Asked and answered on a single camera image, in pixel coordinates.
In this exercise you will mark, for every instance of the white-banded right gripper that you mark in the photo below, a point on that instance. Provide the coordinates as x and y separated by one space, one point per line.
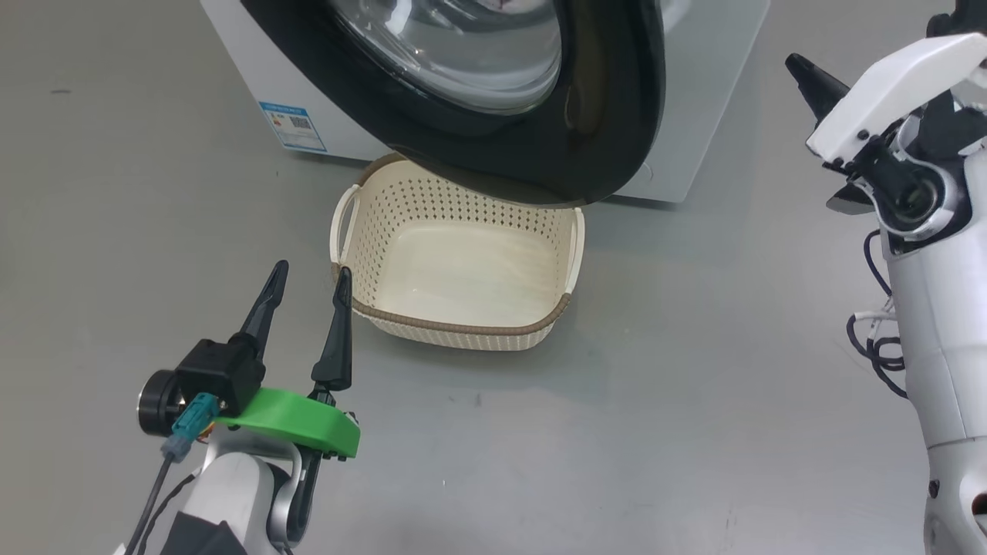
894 92

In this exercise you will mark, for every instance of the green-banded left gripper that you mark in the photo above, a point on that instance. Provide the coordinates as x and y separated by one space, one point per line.
301 420

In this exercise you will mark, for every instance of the black round glass washer door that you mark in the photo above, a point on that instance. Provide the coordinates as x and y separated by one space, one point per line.
601 116

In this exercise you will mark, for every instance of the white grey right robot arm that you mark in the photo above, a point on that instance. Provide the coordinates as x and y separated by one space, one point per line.
948 324

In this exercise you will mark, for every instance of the white front-load washing machine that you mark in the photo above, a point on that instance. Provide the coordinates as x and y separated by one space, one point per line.
694 92

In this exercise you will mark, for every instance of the cream perforated laundry basket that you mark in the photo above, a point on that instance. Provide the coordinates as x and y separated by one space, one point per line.
463 262

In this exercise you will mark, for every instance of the blue white energy label sticker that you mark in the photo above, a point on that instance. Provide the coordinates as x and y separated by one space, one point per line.
293 127

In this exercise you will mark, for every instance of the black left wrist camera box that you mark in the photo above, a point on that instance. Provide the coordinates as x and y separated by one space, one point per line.
216 370

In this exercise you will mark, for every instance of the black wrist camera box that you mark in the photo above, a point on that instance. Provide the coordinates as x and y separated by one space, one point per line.
956 19
216 370

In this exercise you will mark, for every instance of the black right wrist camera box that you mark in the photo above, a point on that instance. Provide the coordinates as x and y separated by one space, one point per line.
956 19

